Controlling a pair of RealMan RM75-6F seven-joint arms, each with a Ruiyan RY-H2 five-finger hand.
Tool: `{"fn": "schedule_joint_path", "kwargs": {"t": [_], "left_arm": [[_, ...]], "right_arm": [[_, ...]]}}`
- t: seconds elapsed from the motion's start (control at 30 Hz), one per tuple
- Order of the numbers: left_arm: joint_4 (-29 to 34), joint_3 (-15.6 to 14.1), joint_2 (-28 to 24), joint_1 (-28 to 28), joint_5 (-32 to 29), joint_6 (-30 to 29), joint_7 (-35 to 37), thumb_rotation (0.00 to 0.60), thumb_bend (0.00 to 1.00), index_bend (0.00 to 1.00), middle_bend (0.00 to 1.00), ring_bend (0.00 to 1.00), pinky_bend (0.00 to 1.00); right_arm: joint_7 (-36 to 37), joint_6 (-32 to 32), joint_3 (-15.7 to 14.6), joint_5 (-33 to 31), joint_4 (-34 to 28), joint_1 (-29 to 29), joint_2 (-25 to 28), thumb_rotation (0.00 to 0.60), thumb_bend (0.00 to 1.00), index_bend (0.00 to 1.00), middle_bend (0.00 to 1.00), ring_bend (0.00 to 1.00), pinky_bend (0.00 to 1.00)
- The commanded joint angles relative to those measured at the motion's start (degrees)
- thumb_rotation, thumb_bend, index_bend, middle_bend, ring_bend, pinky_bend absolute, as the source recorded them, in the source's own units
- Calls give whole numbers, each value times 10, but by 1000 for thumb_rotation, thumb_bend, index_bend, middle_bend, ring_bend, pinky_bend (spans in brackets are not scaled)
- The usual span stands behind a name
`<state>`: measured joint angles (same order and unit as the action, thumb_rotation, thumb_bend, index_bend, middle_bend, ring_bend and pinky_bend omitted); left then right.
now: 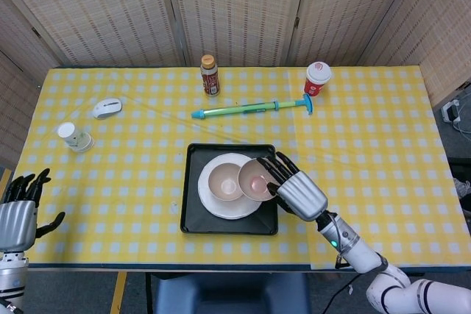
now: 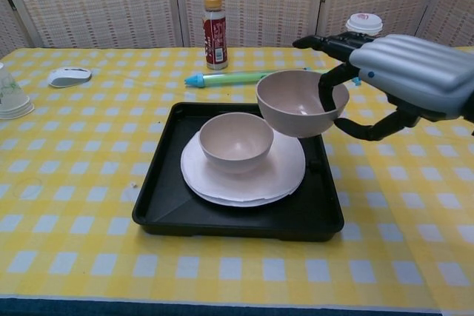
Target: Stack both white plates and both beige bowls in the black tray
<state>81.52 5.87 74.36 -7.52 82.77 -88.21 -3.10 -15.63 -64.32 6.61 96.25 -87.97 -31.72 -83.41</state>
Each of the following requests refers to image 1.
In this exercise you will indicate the right silver and black robot hand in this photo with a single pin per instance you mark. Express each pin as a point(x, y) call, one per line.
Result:
point(301, 196)

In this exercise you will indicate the left silver and black robot hand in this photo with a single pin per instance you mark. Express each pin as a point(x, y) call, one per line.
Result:
point(16, 225)

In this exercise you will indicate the beige bowl with pink stain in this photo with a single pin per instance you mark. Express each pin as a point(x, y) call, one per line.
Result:
point(254, 181)

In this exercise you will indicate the plain beige bowl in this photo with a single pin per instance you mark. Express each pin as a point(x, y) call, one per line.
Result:
point(224, 181)

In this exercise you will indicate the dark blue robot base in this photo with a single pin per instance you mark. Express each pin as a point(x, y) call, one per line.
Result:
point(228, 295)

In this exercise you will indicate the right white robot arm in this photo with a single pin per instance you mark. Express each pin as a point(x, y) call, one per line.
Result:
point(360, 251)

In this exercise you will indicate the black square plastic tray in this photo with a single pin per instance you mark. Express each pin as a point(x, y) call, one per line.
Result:
point(191, 222)

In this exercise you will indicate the yellow checkered tablecloth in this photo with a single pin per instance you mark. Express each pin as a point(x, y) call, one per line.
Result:
point(349, 137)

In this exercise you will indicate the stacked white paper cups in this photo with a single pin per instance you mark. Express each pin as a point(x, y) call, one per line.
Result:
point(75, 139)

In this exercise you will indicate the green and blue water squirter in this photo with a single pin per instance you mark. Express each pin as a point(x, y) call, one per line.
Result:
point(235, 109)

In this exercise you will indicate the red paper cup white lid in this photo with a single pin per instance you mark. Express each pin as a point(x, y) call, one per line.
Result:
point(316, 78)

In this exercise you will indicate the brown-label bottle with orange cap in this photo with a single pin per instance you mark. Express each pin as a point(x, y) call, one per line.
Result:
point(210, 82)

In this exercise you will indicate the white computer mouse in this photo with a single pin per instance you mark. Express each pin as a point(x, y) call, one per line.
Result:
point(106, 108)

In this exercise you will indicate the white power strip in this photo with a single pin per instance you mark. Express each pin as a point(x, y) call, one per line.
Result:
point(450, 111)

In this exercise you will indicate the woven beige folding screen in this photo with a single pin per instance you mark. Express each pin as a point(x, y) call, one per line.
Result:
point(235, 9)

